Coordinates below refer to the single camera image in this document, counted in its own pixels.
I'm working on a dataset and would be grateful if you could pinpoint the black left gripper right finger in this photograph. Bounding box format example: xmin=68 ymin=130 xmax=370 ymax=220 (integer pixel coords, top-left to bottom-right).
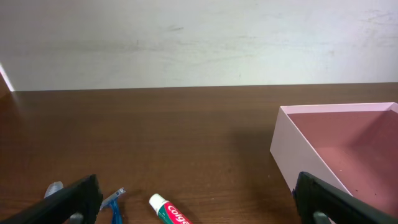
xmin=292 ymin=172 xmax=397 ymax=224

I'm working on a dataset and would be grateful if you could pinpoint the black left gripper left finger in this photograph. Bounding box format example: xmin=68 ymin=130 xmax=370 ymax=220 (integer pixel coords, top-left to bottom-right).
xmin=1 ymin=174 xmax=103 ymax=224

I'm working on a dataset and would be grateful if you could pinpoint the blue disposable razor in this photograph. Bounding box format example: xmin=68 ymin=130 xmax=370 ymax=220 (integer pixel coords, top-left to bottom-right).
xmin=99 ymin=187 xmax=126 ymax=224

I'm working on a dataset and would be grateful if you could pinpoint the Colgate toothpaste tube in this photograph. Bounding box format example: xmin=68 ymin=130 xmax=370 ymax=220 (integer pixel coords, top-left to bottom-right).
xmin=149 ymin=194 xmax=193 ymax=224

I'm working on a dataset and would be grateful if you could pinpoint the blue white toothbrush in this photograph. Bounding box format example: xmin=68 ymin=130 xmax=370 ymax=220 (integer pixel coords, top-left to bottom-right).
xmin=44 ymin=181 xmax=63 ymax=198

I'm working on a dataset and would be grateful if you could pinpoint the white cardboard box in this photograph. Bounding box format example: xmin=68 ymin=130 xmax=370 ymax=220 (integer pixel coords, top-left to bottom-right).
xmin=271 ymin=103 xmax=397 ymax=217

